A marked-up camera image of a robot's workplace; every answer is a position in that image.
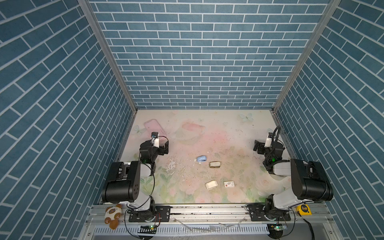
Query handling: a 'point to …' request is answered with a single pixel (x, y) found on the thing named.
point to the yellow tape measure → (304, 209)
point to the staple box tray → (211, 184)
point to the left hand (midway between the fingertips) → (161, 139)
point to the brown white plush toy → (112, 215)
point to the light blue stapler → (201, 158)
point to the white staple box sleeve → (229, 183)
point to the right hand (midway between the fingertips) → (263, 139)
